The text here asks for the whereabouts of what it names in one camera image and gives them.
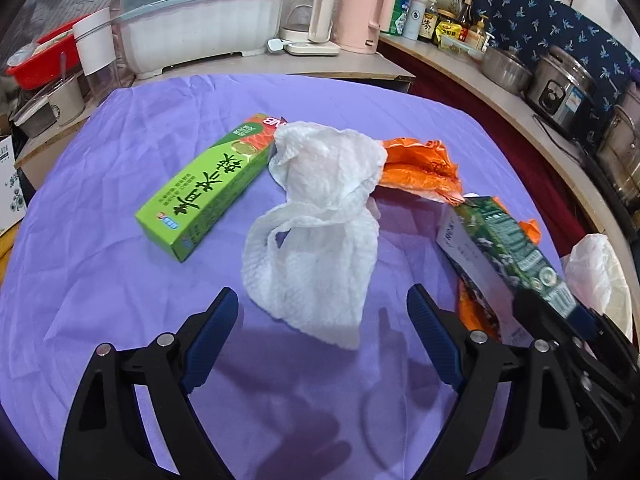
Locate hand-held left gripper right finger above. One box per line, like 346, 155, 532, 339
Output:
406, 284, 587, 480

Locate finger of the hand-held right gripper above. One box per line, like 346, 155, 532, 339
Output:
514, 291, 598, 378
574, 304, 640, 376

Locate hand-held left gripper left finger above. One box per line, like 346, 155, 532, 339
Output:
59, 287, 240, 480

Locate white plastic bin liner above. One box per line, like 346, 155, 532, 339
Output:
559, 232, 633, 341

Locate green drink carton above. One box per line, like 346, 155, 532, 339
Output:
435, 195, 581, 318

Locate white paper towel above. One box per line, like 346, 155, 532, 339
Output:
241, 121, 388, 352

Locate purple table cloth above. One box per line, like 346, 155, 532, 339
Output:
0, 74, 588, 480

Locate green toothpaste box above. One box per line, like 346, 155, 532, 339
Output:
135, 112, 291, 263

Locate black induction cooker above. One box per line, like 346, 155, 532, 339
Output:
580, 145, 640, 221

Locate orange patterned wrapper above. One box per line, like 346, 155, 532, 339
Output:
372, 137, 465, 206

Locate large steel steamer pot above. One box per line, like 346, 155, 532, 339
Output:
595, 80, 640, 206

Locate red curtain cloth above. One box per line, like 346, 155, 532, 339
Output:
375, 45, 601, 236

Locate curved white counter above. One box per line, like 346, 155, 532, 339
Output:
377, 32, 640, 281

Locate steel rice cooker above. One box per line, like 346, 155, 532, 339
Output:
524, 45, 598, 133

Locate small steel pot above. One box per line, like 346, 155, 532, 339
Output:
481, 46, 533, 96

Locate cardboard box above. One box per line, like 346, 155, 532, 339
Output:
0, 132, 26, 233

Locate white bowl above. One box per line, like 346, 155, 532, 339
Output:
47, 75, 87, 126

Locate dark lidded container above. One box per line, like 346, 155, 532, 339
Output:
11, 95, 57, 138

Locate blue patterned cloth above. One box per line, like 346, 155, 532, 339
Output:
472, 0, 640, 126

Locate yellow packet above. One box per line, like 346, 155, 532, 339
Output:
434, 19, 463, 43

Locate brown glass bottle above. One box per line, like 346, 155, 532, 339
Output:
457, 0, 475, 43

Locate dark sauce bottle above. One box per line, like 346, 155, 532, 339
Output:
419, 0, 441, 43

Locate white bottle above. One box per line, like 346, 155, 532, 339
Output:
401, 0, 426, 41

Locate white cup clear base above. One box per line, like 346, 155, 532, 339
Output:
72, 7, 123, 96

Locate red plastic basin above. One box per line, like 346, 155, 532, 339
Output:
6, 17, 96, 90

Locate covered white dish rack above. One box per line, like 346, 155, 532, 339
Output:
112, 0, 288, 81

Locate pink electric kettle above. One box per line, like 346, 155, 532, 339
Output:
332, 0, 401, 55

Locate white glass tea maker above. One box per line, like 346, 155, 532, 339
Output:
277, 0, 342, 57

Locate black power cable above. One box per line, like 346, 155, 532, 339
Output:
532, 114, 586, 148

